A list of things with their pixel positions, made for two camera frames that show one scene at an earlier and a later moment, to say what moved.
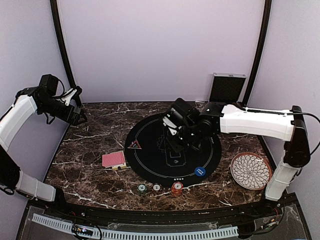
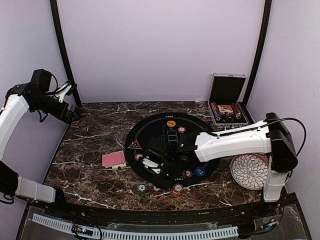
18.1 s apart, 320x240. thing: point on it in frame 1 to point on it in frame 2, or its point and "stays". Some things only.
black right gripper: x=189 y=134 to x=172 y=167
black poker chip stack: x=157 y=187 stays
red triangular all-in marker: x=135 y=145 stays
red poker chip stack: x=176 y=189 stays
